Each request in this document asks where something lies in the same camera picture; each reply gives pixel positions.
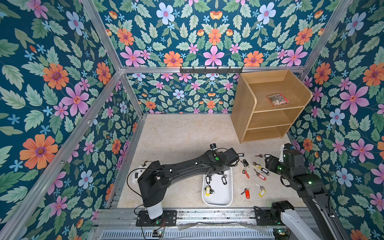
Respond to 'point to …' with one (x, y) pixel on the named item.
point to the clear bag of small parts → (277, 99)
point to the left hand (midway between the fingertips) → (226, 167)
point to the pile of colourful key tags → (208, 189)
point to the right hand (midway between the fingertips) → (269, 159)
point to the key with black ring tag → (245, 163)
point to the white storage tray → (219, 192)
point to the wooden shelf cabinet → (266, 104)
